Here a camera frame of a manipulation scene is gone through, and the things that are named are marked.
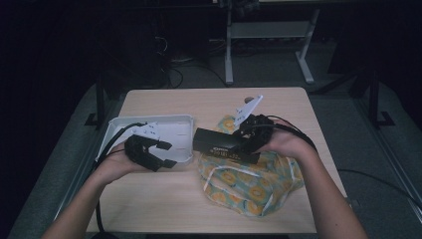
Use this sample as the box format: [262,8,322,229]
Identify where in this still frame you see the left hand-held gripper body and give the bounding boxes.
[124,121,162,172]

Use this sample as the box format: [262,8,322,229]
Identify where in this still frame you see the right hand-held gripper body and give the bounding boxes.
[233,95,276,154]

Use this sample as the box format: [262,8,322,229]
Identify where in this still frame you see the white plastic tray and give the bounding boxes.
[96,114,195,164]

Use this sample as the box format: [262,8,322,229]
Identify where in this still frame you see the black rectangular box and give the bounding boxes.
[192,127,262,164]

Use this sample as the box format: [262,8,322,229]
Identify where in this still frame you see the teal orange patterned cloth bag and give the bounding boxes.
[197,114,305,218]

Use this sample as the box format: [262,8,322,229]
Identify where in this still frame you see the person's left hand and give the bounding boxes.
[94,142,147,185]

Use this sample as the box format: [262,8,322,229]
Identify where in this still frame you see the person's right hand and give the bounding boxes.
[258,119,317,161]

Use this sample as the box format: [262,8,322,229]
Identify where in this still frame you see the black metal stand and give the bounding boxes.
[84,71,107,130]
[347,68,396,128]

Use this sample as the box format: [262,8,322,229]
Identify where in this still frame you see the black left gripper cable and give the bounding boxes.
[94,122,147,233]

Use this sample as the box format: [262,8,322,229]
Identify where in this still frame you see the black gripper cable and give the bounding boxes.
[94,122,147,233]
[255,114,422,211]

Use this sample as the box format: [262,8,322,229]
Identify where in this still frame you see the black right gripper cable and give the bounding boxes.
[255,114,422,211]

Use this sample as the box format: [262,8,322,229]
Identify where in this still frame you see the aluminium rail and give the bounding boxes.
[44,96,127,239]
[351,98,422,223]

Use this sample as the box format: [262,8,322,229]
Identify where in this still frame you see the black floor cables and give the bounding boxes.
[158,36,230,90]

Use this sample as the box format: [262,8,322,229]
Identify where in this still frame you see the white metal desk frame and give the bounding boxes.
[224,0,321,86]

